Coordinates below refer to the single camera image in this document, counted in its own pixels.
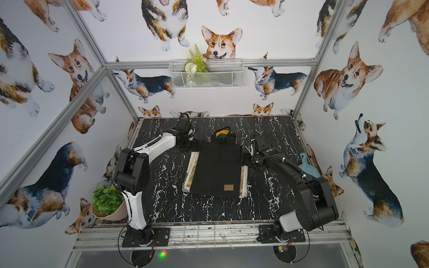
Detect cream tote bag yellow handles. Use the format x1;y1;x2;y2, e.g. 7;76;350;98
181;126;249;199

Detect black canvas tote bag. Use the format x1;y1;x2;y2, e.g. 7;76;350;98
189;126;242;199

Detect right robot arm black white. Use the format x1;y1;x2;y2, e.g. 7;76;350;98
244;136;339;235

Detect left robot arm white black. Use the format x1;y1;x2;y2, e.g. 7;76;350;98
112;113;201;237

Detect light blue dustpan scoop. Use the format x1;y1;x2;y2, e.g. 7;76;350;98
298;153;321;178

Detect artificial fern and white flower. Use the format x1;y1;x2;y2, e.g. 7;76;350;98
184;45;210;87

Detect potted green plant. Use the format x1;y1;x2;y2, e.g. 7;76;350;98
91;186;127;221

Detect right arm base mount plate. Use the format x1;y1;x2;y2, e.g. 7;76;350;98
256;223;306;243

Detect white wire wall basket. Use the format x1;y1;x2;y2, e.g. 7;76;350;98
169;59;244;89

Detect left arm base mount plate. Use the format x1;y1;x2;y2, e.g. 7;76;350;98
122;226;170;248

